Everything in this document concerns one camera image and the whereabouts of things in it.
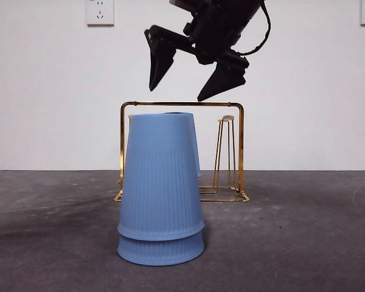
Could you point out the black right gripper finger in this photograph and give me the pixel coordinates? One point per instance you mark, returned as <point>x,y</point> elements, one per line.
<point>161,57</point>
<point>225,79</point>

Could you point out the blue ribbed plastic cup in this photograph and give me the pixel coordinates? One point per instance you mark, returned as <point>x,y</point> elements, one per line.
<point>161,252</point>
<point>196,152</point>
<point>161,176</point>

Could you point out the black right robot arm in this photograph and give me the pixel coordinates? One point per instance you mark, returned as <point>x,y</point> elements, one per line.
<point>219,24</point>

